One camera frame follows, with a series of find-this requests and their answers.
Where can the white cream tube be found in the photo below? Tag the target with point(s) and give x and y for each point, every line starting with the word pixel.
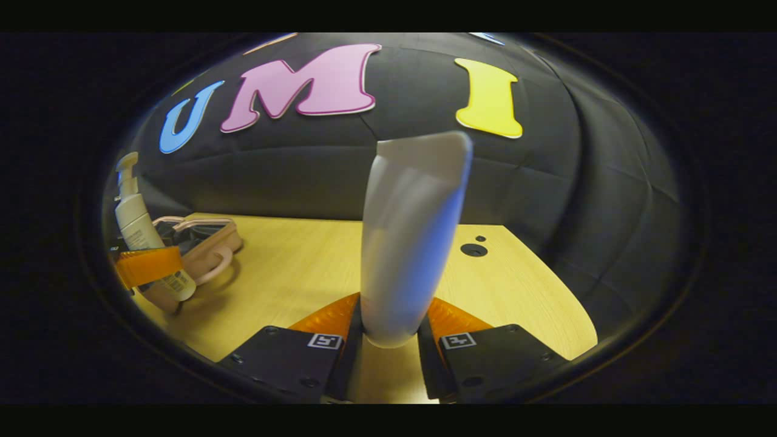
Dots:
pixel 413 243

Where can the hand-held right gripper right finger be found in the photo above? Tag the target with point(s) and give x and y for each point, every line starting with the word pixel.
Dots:
pixel 432 370

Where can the white pump bottle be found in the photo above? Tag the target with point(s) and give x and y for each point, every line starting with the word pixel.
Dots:
pixel 136 224

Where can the pink suitcase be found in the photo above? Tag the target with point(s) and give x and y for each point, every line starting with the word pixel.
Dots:
pixel 212 252

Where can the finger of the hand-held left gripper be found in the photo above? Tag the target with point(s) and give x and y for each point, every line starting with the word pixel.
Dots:
pixel 149 266

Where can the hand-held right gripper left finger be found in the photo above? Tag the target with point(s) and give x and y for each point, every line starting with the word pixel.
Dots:
pixel 351 370

